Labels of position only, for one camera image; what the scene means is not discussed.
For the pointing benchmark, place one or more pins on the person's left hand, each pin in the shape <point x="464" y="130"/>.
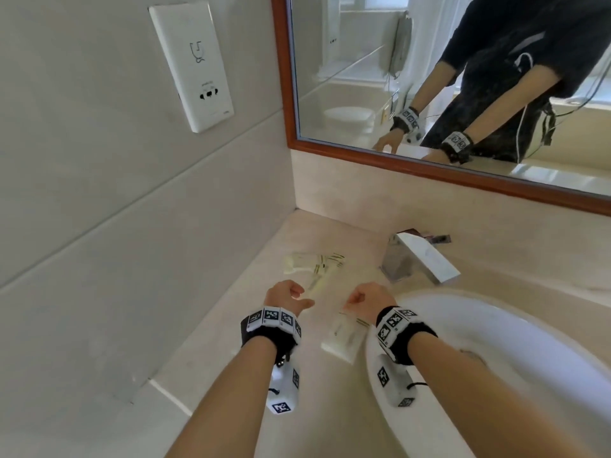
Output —
<point x="281" y="295"/>

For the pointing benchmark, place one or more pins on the person's right hand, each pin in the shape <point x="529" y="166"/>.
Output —
<point x="370" y="300"/>

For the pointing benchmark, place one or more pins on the white amenity packet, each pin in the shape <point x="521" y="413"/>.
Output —
<point x="343" y="341"/>

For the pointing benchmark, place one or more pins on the person's right forearm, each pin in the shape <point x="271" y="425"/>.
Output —
<point x="487" y="405"/>

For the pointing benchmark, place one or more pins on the person's left forearm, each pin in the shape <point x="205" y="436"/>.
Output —
<point x="224" y="405"/>

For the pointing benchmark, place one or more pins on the beige marble countertop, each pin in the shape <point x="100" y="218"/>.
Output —
<point x="229" y="329"/>

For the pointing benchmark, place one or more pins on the white sink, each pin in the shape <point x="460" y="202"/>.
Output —
<point x="525" y="338"/>

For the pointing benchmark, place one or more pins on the black marker-tagged wristband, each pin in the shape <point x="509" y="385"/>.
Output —
<point x="269" y="329"/>
<point x="405" y="333"/>

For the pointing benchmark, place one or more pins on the chrome faucet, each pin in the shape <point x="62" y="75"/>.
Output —
<point x="420" y="262"/>

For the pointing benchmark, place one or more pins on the wooden framed mirror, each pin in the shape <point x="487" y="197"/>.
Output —
<point x="358" y="66"/>

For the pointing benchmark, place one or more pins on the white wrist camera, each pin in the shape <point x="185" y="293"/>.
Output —
<point x="285" y="388"/>
<point x="394" y="381"/>

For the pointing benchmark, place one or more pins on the white wall socket plate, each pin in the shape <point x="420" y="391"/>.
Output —
<point x="195" y="66"/>

